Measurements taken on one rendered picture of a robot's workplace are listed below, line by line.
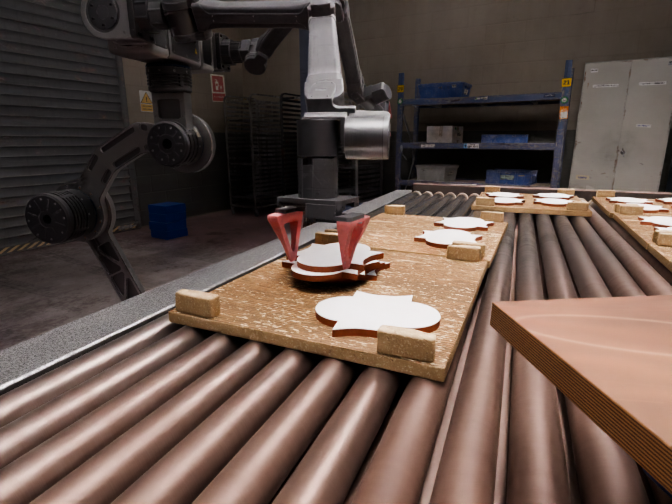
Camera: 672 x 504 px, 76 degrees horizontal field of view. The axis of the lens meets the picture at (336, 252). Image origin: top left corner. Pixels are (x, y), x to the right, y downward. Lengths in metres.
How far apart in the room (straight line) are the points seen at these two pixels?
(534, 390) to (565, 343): 0.20
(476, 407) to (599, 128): 4.99
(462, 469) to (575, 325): 0.13
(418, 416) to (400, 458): 0.06
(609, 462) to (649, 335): 0.13
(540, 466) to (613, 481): 0.05
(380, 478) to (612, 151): 5.10
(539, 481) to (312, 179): 0.42
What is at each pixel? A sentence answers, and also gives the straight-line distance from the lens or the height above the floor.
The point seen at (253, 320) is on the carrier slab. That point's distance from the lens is 0.54.
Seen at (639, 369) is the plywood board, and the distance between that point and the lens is 0.26.
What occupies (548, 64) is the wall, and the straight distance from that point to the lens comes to 5.95.
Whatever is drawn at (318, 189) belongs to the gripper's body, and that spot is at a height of 1.08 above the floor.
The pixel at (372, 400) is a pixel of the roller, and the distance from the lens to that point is 0.42.
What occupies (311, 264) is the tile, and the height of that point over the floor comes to 0.98.
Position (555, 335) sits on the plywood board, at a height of 1.04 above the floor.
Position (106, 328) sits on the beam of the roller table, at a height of 0.92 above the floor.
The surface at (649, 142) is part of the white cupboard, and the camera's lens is 5.36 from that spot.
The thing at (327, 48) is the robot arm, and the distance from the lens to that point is 0.84.
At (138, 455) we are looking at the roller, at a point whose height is 0.91.
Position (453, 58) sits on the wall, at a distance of 6.17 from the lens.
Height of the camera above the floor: 1.15
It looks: 15 degrees down
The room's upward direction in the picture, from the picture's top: straight up
